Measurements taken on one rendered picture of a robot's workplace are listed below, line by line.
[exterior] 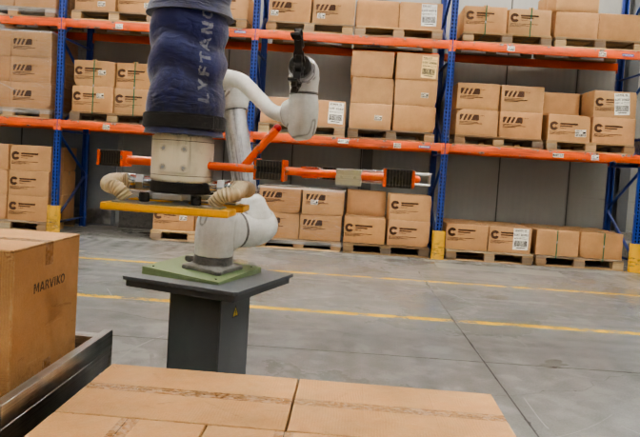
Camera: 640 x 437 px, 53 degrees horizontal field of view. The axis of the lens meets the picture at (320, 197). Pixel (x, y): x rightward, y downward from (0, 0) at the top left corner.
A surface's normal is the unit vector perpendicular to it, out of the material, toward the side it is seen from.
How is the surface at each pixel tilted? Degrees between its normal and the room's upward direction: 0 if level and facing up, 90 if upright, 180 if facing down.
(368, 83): 88
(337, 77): 90
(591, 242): 89
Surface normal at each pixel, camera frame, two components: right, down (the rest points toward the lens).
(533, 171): -0.04, 0.05
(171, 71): -0.13, -0.24
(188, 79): 0.37, -0.21
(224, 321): 0.93, 0.07
